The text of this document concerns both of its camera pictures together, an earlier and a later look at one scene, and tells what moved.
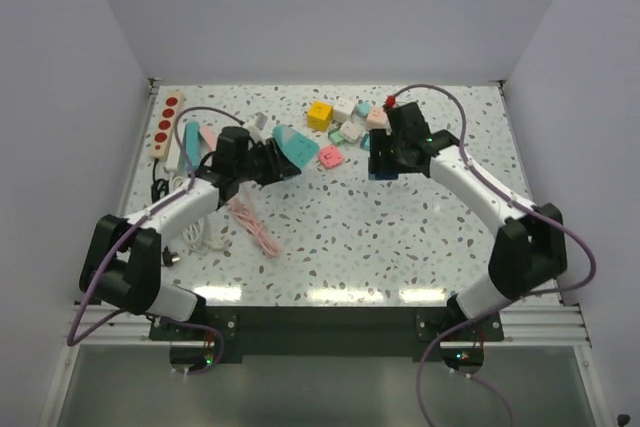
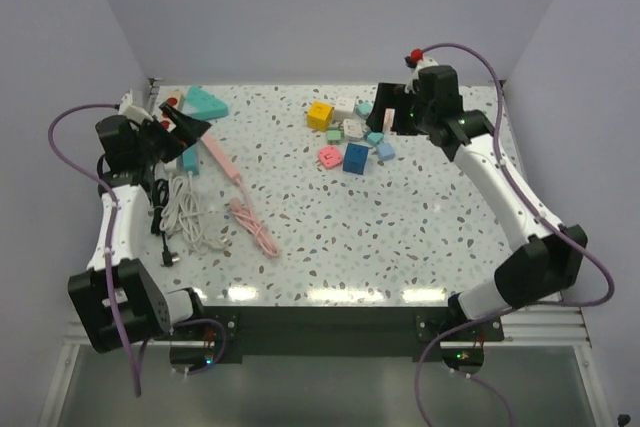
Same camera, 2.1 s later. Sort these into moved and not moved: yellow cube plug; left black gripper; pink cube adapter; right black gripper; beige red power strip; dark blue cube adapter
Moved: dark blue cube adapter; left black gripper; right black gripper
Not moved: beige red power strip; pink cube adapter; yellow cube plug
